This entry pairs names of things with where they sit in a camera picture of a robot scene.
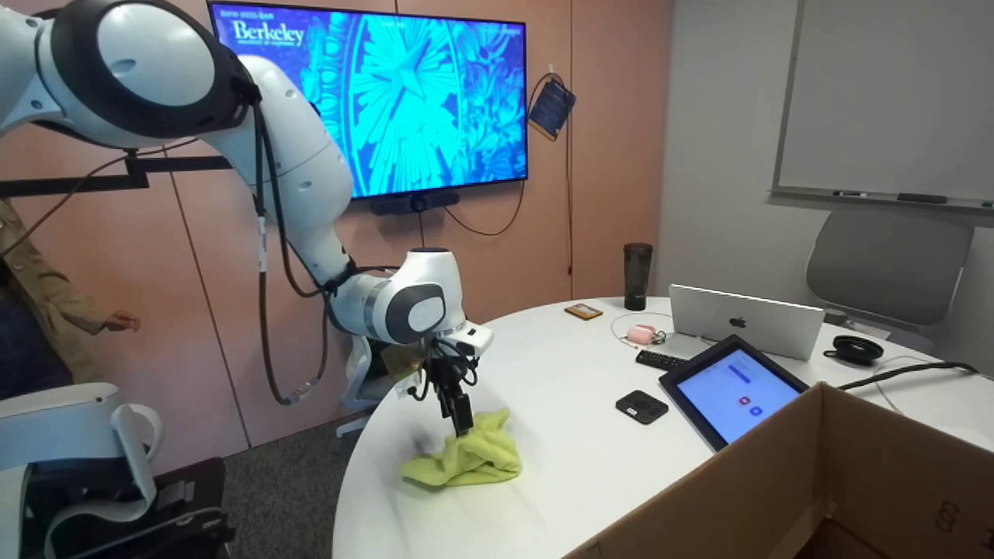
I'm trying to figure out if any silver open laptop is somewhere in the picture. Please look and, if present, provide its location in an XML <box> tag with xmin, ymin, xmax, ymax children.
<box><xmin>667</xmin><ymin>283</ymin><xmax>827</xmax><ymax>360</ymax></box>

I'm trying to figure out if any black round puck device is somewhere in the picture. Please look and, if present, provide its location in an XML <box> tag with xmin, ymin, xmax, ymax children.
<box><xmin>830</xmin><ymin>336</ymin><xmax>881</xmax><ymax>367</ymax></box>

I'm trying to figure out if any dark tall tumbler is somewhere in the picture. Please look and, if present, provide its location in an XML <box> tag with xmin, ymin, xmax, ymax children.
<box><xmin>624</xmin><ymin>241</ymin><xmax>651</xmax><ymax>312</ymax></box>

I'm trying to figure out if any person in tan jacket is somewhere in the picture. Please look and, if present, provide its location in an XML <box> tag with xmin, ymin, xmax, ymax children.
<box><xmin>0</xmin><ymin>203</ymin><xmax>141</xmax><ymax>397</ymax></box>

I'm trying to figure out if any brown cardboard box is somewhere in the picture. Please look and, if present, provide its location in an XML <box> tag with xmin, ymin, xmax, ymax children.
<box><xmin>568</xmin><ymin>384</ymin><xmax>994</xmax><ymax>559</ymax></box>

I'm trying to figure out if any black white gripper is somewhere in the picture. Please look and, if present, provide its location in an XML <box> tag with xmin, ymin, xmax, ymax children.
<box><xmin>416</xmin><ymin>322</ymin><xmax>494</xmax><ymax>439</ymax></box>

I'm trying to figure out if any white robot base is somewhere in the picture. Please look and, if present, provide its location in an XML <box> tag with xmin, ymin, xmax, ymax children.
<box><xmin>0</xmin><ymin>381</ymin><xmax>237</xmax><ymax>559</ymax></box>

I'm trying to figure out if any pink earbuds case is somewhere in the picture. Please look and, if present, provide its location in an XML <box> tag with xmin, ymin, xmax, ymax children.
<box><xmin>624</xmin><ymin>322</ymin><xmax>661</xmax><ymax>346</ymax></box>

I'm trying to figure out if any yellow-green microfiber towel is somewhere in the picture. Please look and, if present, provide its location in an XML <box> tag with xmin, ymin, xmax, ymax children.
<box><xmin>401</xmin><ymin>410</ymin><xmax>523</xmax><ymax>492</ymax></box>

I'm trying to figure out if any small brown wallet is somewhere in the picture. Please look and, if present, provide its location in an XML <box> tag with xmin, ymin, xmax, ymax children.
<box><xmin>566</xmin><ymin>305</ymin><xmax>602</xmax><ymax>320</ymax></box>

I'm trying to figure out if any small black phone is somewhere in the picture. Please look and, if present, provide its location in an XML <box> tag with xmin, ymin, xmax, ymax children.
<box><xmin>615</xmin><ymin>389</ymin><xmax>667</xmax><ymax>426</ymax></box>

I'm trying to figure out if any black tablet with lit screen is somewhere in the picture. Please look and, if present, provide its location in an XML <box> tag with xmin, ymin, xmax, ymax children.
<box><xmin>658</xmin><ymin>336</ymin><xmax>809</xmax><ymax>450</ymax></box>

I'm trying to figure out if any whiteboard on wall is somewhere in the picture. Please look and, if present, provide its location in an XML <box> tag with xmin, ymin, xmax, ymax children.
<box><xmin>772</xmin><ymin>0</ymin><xmax>994</xmax><ymax>212</ymax></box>

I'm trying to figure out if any wall mounted television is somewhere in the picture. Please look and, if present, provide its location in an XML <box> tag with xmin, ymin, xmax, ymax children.
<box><xmin>209</xmin><ymin>0</ymin><xmax>528</xmax><ymax>200</ymax></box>

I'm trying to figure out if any black remote control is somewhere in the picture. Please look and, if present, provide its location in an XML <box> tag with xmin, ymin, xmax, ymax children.
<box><xmin>633</xmin><ymin>352</ymin><xmax>691</xmax><ymax>373</ymax></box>

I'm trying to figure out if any grey office chair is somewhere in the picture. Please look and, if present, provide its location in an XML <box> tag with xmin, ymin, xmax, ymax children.
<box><xmin>809</xmin><ymin>208</ymin><xmax>976</xmax><ymax>328</ymax></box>

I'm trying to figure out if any black wall mounted tablet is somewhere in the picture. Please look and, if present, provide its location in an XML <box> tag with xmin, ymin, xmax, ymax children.
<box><xmin>528</xmin><ymin>71</ymin><xmax>574</xmax><ymax>136</ymax></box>

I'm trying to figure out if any black cable on table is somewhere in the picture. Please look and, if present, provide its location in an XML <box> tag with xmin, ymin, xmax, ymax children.
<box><xmin>834</xmin><ymin>357</ymin><xmax>982</xmax><ymax>397</ymax></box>

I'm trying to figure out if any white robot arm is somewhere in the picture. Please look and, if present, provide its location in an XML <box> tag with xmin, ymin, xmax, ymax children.
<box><xmin>0</xmin><ymin>0</ymin><xmax>489</xmax><ymax>433</ymax></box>

